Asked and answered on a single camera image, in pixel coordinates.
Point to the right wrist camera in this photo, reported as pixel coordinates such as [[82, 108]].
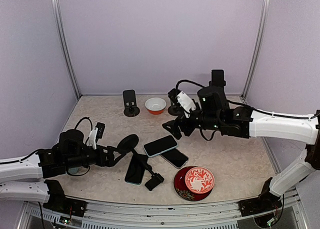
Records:
[[180, 98]]

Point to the black pole phone stand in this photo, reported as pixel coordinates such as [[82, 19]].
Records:
[[217, 79], [130, 142]]

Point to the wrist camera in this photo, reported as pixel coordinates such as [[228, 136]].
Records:
[[180, 98], [95, 134]]

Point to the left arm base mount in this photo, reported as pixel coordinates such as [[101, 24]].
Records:
[[58, 202]]

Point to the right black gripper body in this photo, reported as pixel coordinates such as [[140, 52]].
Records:
[[209, 121]]

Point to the lone black smartphone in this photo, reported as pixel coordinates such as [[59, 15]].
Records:
[[135, 172]]

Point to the right aluminium corner post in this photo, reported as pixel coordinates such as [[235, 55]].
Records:
[[257, 48]]

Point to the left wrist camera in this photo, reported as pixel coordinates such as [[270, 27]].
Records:
[[95, 134]]

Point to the aluminium corner post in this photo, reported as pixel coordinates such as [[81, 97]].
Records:
[[64, 47], [257, 48]]

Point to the dark red floral plate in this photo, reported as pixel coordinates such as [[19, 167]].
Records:
[[182, 190]]

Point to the light blue mug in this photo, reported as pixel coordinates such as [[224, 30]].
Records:
[[76, 171]]

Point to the middle stacked blue smartphone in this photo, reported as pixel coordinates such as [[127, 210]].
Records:
[[159, 146]]

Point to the left small desk phone stand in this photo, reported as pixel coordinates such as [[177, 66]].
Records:
[[130, 103]]

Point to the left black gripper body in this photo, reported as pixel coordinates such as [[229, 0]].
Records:
[[78, 160]]

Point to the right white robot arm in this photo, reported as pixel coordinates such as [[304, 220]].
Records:
[[302, 128]]

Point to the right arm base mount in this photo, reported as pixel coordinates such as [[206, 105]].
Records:
[[264, 202]]

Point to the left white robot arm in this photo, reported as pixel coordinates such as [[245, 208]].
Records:
[[31, 178]]

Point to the orange white bowl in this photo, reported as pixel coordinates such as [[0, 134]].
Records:
[[155, 105]]

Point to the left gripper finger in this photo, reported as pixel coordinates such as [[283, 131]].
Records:
[[112, 160], [121, 151]]

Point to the left aluminium corner post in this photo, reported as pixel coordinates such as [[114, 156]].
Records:
[[64, 47]]

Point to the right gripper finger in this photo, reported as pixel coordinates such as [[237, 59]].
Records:
[[169, 125], [176, 132]]

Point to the front aluminium frame rail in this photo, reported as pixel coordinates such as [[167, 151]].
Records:
[[113, 215]]

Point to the right small desk phone stand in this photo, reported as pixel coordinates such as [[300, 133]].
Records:
[[175, 109]]

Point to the small desk phone stand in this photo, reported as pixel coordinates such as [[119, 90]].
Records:
[[175, 109], [130, 103]]

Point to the red white patterned bowl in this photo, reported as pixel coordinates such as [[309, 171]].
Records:
[[199, 180]]

